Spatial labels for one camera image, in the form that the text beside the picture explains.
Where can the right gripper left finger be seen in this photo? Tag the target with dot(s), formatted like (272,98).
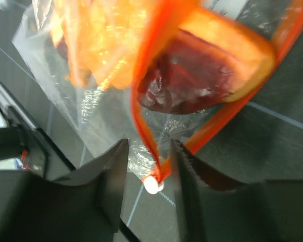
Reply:
(84,205)

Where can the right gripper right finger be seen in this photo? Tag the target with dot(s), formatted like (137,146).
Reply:
(212,206)

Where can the orange zipper clear bag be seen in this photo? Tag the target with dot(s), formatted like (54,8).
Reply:
(101,117)

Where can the toy meat slab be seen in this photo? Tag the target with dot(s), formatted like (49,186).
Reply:
(210,60)

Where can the orange toy shrimp pile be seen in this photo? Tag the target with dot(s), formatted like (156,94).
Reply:
(102,39)

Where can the black grid mat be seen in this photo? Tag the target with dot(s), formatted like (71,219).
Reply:
(264,140)

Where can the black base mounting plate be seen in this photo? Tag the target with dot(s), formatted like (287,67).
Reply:
(24,144)

